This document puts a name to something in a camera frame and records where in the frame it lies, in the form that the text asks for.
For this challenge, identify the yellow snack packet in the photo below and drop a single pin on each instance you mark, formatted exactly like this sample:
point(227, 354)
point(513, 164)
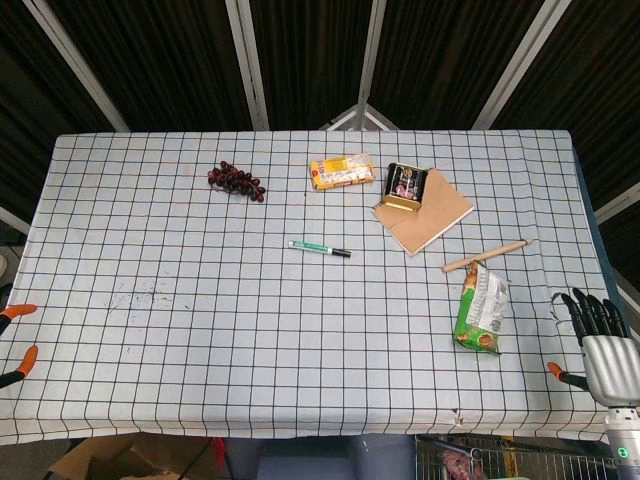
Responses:
point(342, 171)

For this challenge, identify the brown kraft notebook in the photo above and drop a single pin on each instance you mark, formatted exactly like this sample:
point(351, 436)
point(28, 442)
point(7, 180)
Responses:
point(435, 215)

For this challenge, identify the blue chair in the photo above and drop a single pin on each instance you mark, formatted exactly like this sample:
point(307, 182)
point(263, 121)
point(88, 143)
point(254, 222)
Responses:
point(320, 460)

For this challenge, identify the white grid-pattern tablecloth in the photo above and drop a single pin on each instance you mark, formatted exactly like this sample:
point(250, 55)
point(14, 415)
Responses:
point(250, 325)

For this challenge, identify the red object under table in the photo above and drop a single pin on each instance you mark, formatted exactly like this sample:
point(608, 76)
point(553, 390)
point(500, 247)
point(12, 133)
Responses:
point(220, 452)

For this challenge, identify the green and white marker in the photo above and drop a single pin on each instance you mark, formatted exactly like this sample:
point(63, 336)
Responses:
point(310, 246)

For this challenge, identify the dark red grape bunch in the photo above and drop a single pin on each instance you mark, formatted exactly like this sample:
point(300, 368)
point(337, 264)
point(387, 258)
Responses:
point(235, 180)

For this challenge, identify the black and gold tin can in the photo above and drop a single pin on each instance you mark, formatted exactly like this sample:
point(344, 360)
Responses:
point(405, 187)

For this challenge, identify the green snack bag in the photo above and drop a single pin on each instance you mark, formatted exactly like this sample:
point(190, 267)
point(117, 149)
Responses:
point(480, 310)

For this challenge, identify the white partition frame post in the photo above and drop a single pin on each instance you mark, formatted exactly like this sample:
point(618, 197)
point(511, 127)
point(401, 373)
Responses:
point(75, 60)
point(520, 60)
point(247, 60)
point(369, 50)

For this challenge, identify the white metal stand base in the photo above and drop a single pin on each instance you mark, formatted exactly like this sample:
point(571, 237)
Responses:
point(360, 117)

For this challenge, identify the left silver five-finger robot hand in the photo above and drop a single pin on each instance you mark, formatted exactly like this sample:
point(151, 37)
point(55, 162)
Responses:
point(20, 311)

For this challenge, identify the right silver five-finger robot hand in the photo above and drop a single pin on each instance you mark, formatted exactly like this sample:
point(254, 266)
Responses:
point(612, 367)

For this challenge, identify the wooden stick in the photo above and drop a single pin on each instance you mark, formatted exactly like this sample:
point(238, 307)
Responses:
point(485, 255)

